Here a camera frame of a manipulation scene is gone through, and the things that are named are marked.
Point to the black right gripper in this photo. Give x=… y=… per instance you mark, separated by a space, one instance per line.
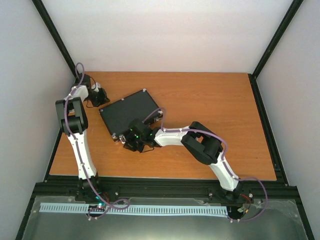
x=129 y=144

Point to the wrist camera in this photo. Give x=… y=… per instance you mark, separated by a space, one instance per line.
x=137 y=127
x=90 y=83

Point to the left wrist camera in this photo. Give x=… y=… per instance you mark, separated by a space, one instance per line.
x=90 y=83

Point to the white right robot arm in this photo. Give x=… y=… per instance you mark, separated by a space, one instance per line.
x=204 y=145

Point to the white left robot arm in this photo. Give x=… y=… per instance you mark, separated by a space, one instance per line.
x=73 y=122

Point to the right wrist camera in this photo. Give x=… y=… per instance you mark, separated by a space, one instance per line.
x=137 y=127

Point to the black poker set case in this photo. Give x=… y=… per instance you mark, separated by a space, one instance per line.
x=118 y=115

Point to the white slotted cable duct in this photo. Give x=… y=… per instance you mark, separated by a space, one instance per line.
x=134 y=210

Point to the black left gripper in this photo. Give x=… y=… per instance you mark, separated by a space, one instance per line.
x=104 y=99

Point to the black aluminium frame rail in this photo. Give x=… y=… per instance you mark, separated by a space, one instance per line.
x=115 y=188

